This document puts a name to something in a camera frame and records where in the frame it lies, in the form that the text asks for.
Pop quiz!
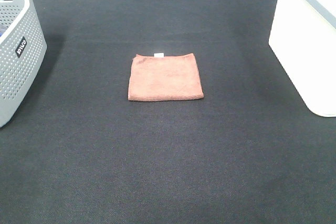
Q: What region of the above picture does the orange towel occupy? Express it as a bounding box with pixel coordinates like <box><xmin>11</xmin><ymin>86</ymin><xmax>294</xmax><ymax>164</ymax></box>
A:
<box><xmin>128</xmin><ymin>53</ymin><xmax>204</xmax><ymax>102</ymax></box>

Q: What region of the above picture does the black table mat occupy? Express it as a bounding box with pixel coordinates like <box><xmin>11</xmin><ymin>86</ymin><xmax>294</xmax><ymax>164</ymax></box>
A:
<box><xmin>1</xmin><ymin>0</ymin><xmax>335</xmax><ymax>223</ymax></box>

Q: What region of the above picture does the white plastic bin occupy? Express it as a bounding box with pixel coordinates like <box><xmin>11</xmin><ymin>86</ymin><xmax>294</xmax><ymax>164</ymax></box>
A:
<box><xmin>269</xmin><ymin>0</ymin><xmax>335</xmax><ymax>117</ymax></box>

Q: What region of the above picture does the grey perforated laundry basket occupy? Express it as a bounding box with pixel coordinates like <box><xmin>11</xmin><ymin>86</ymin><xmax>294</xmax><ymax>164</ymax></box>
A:
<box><xmin>1</xmin><ymin>0</ymin><xmax>47</xmax><ymax>126</ymax></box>

